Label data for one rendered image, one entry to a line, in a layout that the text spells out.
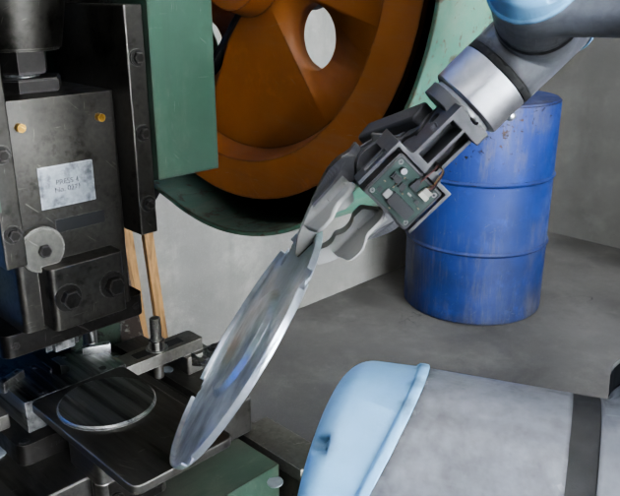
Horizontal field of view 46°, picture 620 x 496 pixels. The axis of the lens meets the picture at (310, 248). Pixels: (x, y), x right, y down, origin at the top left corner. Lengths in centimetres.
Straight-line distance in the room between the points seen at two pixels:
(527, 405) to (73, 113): 68
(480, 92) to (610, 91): 338
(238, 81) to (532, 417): 92
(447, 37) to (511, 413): 57
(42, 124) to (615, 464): 72
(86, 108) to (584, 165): 345
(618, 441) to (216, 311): 250
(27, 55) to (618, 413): 77
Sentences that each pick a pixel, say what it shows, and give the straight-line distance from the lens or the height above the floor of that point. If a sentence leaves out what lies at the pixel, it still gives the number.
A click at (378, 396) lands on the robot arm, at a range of 39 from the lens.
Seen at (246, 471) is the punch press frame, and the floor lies 65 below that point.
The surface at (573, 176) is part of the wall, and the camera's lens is 419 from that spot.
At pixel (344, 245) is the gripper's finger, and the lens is 73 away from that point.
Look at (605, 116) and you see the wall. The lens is 407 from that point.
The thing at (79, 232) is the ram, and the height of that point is 100.
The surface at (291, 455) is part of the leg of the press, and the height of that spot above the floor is 64.
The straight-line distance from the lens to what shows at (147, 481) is 86.
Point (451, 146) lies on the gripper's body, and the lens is 70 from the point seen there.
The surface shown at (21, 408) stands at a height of 77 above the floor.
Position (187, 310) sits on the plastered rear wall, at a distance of 273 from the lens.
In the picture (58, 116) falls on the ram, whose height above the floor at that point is 115.
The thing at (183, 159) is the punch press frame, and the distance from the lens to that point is 96.
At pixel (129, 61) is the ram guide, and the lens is 92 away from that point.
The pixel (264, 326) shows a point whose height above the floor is 97.
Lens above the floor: 129
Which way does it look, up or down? 20 degrees down
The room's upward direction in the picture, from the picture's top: straight up
